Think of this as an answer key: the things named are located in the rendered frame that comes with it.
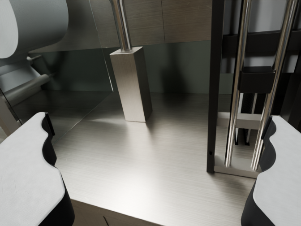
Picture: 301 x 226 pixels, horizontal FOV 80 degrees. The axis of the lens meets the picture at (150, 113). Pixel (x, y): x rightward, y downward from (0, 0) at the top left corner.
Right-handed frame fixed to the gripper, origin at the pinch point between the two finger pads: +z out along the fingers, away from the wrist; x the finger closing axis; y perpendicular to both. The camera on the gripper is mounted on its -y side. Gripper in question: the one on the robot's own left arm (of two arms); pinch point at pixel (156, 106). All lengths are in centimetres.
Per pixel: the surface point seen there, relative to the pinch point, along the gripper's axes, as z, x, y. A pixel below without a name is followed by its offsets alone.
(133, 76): 49, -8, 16
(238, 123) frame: 22.2, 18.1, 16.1
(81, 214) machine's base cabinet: 21, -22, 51
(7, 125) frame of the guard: 30, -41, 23
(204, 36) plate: 68, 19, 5
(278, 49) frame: 20.4, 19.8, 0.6
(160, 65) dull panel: 74, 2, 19
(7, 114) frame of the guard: 31, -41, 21
